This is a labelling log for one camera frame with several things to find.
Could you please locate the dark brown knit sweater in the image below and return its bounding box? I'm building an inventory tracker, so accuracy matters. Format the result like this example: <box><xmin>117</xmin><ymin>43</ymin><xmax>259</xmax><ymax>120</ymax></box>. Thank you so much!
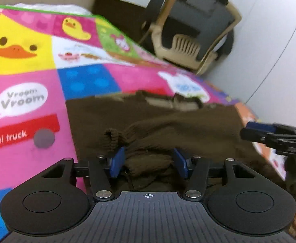
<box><xmin>65</xmin><ymin>92</ymin><xmax>285</xmax><ymax>193</ymax></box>

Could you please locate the colourful cartoon play mat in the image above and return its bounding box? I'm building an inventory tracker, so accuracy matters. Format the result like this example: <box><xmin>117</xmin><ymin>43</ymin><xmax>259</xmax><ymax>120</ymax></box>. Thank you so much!
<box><xmin>0</xmin><ymin>5</ymin><xmax>296</xmax><ymax>242</ymax></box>

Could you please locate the beige mesh office chair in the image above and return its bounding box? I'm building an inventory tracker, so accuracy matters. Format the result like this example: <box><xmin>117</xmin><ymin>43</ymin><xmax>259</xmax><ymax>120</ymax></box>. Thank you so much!
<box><xmin>138</xmin><ymin>0</ymin><xmax>242</xmax><ymax>75</ymax></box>

